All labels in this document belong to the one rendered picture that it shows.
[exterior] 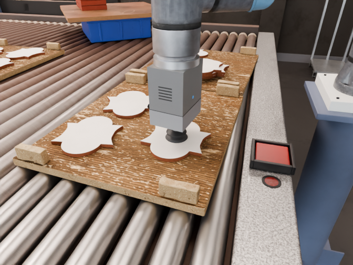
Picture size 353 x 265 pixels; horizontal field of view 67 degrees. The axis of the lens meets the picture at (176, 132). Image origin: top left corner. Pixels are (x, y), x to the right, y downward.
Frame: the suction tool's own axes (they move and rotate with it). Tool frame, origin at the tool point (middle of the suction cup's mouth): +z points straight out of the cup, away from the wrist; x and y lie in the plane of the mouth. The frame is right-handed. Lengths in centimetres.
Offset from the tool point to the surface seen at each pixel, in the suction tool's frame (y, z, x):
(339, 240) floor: -79, 94, 58
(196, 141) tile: -0.1, -0.6, 4.1
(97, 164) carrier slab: 12.3, 0.3, -8.9
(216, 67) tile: -36.4, -3.2, -4.2
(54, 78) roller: -19, 2, -53
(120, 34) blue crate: -70, -1, -63
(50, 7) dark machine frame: -109, -5, -151
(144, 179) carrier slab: 12.1, 0.3, 0.2
